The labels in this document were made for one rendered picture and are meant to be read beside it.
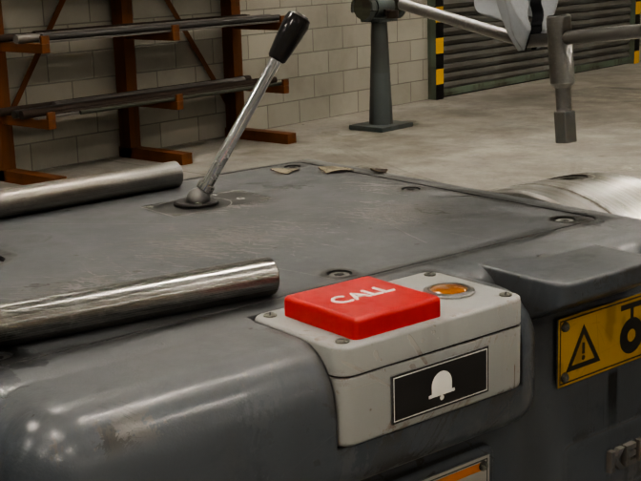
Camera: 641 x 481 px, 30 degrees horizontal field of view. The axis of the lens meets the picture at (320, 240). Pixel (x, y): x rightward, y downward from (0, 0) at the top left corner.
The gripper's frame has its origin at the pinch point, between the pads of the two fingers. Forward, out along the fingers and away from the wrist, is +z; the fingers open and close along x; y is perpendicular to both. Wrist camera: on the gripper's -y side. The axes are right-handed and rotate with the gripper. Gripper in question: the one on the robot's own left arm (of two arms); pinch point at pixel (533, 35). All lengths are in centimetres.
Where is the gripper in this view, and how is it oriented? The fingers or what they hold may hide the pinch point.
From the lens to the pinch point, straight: 113.5
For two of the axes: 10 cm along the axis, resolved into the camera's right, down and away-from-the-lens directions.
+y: -5.3, -0.8, 8.4
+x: -8.4, 1.6, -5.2
